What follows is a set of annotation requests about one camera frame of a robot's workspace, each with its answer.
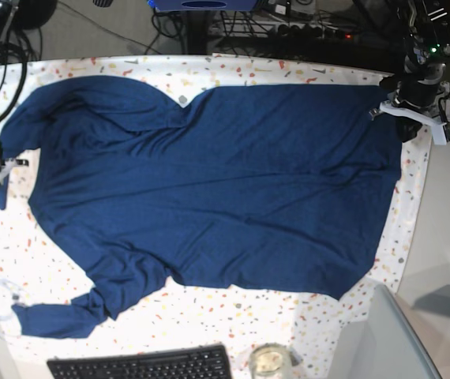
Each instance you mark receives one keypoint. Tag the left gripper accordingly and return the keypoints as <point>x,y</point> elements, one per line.
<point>423,92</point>

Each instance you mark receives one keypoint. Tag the dark blue t-shirt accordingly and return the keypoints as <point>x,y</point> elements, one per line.
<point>279,187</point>

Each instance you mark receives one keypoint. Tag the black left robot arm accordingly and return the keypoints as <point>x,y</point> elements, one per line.
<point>426,36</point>

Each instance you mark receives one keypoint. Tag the black power strip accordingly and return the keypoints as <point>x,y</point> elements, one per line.
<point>310,31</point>

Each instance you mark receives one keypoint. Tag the grey monitor back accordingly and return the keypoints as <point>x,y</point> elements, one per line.
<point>383,346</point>

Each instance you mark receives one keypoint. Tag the blue box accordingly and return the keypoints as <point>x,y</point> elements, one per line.
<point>205,5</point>

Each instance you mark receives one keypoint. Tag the glass jar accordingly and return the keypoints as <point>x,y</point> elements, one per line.
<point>270,361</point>

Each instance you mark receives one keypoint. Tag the black keyboard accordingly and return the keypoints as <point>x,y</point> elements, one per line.
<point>199,362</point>

